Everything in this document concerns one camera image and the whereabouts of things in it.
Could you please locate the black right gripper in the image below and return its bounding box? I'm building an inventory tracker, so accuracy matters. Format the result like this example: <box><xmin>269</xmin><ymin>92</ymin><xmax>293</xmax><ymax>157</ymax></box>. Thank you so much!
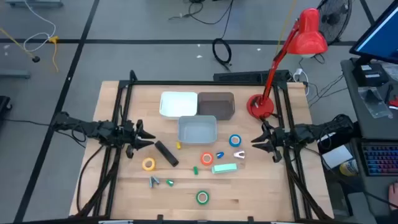
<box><xmin>251</xmin><ymin>124</ymin><xmax>289</xmax><ymax>153</ymax></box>

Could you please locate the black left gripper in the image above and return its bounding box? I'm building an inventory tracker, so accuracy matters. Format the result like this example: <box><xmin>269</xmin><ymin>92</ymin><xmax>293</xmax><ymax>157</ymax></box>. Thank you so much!
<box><xmin>117</xmin><ymin>119</ymin><xmax>155</xmax><ymax>151</ymax></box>

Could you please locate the yellow tape roll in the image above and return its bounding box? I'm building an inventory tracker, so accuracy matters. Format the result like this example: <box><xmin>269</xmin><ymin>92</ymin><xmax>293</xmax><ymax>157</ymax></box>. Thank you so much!
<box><xmin>142</xmin><ymin>157</ymin><xmax>157</xmax><ymax>172</ymax></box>

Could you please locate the large black stapler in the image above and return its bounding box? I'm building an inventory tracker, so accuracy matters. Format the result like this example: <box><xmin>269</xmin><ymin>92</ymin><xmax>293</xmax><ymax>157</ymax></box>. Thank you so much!
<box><xmin>154</xmin><ymin>140</ymin><xmax>180</xmax><ymax>168</ymax></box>

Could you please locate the blue tape roll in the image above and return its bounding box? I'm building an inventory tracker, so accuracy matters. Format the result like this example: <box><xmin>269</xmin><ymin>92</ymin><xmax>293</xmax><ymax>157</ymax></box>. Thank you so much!
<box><xmin>228</xmin><ymin>134</ymin><xmax>243</xmax><ymax>148</ymax></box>

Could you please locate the mint green stapler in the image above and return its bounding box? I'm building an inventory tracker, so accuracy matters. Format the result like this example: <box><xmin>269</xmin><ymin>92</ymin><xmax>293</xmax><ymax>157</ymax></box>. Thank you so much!
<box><xmin>211</xmin><ymin>162</ymin><xmax>238</xmax><ymax>175</ymax></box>

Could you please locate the orange tape roll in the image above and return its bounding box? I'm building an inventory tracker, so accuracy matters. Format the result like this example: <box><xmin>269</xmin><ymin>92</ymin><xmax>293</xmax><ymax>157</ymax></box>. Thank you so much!
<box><xmin>200</xmin><ymin>152</ymin><xmax>215</xmax><ymax>166</ymax></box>

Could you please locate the green tape roll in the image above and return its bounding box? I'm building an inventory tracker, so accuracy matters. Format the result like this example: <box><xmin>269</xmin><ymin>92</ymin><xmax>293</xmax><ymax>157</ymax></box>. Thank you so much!
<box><xmin>195</xmin><ymin>190</ymin><xmax>210</xmax><ymax>205</ymax></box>

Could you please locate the white plastic bin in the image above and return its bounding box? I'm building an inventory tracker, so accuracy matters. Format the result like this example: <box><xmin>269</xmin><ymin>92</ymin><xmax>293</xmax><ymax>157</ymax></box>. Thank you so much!
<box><xmin>159</xmin><ymin>91</ymin><xmax>199</xmax><ymax>121</ymax></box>

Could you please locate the grey plastic bin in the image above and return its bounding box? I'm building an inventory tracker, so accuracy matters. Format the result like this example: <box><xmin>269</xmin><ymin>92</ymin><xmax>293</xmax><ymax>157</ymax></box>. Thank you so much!
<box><xmin>177</xmin><ymin>115</ymin><xmax>218</xmax><ymax>146</ymax></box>

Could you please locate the brown plastic bin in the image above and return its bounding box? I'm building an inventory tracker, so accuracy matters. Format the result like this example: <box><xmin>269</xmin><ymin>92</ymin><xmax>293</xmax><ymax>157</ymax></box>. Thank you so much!
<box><xmin>197</xmin><ymin>91</ymin><xmax>236</xmax><ymax>121</ymax></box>

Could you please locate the black power strip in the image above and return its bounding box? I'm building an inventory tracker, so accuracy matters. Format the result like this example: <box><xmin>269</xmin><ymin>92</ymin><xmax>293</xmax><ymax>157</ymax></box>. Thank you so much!
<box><xmin>213</xmin><ymin>69</ymin><xmax>292</xmax><ymax>84</ymax></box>

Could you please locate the white box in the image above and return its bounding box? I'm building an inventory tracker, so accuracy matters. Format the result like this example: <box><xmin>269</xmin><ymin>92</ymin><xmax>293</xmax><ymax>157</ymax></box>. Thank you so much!
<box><xmin>322</xmin><ymin>144</ymin><xmax>354</xmax><ymax>170</ymax></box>

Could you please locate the white power adapter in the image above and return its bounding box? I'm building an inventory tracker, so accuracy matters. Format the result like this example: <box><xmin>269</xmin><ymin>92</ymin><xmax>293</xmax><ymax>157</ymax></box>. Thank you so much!
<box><xmin>294</xmin><ymin>67</ymin><xmax>308</xmax><ymax>96</ymax></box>

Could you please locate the yellow wipes container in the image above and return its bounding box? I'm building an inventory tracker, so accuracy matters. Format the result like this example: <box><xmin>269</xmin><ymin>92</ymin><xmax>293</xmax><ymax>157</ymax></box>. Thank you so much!
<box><xmin>339</xmin><ymin>158</ymin><xmax>359</xmax><ymax>177</ymax></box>

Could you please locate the grey side desk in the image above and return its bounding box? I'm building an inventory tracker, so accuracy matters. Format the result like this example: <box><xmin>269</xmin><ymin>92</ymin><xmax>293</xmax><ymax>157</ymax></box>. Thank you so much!
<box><xmin>340</xmin><ymin>57</ymin><xmax>398</xmax><ymax>141</ymax></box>

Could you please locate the clear plastic bag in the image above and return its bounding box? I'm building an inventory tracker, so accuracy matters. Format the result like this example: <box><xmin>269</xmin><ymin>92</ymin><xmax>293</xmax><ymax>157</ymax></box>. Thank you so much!
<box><xmin>357</xmin><ymin>86</ymin><xmax>393</xmax><ymax>119</ymax></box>

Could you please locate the red desk lamp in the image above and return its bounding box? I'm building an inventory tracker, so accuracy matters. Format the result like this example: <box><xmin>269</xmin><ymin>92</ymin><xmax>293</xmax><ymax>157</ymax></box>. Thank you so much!
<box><xmin>246</xmin><ymin>7</ymin><xmax>329</xmax><ymax>120</ymax></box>

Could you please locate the backlit computer keyboard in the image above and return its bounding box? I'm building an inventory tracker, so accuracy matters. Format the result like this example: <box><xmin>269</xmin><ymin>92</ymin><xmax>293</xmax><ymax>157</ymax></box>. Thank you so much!
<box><xmin>360</xmin><ymin>141</ymin><xmax>398</xmax><ymax>177</ymax></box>

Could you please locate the small black computer box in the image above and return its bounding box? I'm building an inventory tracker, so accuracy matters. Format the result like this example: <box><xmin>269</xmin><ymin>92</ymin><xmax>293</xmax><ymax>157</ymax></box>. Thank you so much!
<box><xmin>352</xmin><ymin>62</ymin><xmax>389</xmax><ymax>87</ymax></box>

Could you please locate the person's hand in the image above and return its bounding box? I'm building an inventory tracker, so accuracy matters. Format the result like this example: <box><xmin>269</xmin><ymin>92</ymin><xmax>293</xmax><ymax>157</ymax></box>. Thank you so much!
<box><xmin>388</xmin><ymin>182</ymin><xmax>398</xmax><ymax>211</ymax></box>

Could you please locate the black cart base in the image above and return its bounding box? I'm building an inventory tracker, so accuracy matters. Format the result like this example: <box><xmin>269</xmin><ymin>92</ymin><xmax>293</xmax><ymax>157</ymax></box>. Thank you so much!
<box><xmin>0</xmin><ymin>95</ymin><xmax>12</xmax><ymax>121</ymax></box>

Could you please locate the black floor fan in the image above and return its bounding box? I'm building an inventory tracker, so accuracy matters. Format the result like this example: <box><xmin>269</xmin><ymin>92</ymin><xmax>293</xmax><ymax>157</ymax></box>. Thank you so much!
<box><xmin>317</xmin><ymin>0</ymin><xmax>354</xmax><ymax>46</ymax></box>

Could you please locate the grey metal floor bar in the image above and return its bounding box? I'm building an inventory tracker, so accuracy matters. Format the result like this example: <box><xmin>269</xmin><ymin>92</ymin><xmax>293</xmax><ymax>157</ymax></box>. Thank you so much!
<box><xmin>0</xmin><ymin>70</ymin><xmax>31</xmax><ymax>80</ymax></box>
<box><xmin>6</xmin><ymin>0</ymin><xmax>63</xmax><ymax>8</ymax></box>

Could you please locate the computer monitor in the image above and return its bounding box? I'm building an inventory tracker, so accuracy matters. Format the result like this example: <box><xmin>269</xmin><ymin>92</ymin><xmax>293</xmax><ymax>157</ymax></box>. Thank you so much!
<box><xmin>348</xmin><ymin>0</ymin><xmax>398</xmax><ymax>65</ymax></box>

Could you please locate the black metal table frame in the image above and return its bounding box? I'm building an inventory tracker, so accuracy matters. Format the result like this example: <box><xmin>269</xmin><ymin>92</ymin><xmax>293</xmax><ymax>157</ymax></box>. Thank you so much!
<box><xmin>74</xmin><ymin>70</ymin><xmax>335</xmax><ymax>223</ymax></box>

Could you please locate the coiled black cable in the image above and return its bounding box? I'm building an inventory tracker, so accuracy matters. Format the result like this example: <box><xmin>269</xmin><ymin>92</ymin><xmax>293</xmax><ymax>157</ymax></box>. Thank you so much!
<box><xmin>211</xmin><ymin>37</ymin><xmax>233</xmax><ymax>72</ymax></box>

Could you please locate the yellow cord with black weight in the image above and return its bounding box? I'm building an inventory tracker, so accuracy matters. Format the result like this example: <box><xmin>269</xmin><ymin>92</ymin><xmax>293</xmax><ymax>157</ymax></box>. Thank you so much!
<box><xmin>0</xmin><ymin>27</ymin><xmax>41</xmax><ymax>63</ymax></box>

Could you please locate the yellow floor cable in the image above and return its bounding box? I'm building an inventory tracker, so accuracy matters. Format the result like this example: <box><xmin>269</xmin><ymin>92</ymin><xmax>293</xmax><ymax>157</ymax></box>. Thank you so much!
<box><xmin>48</xmin><ymin>35</ymin><xmax>60</xmax><ymax>73</ymax></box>

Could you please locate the white floor cable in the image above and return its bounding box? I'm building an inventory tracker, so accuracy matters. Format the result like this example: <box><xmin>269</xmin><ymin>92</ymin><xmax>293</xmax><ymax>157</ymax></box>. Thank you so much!
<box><xmin>23</xmin><ymin>0</ymin><xmax>57</xmax><ymax>53</ymax></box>

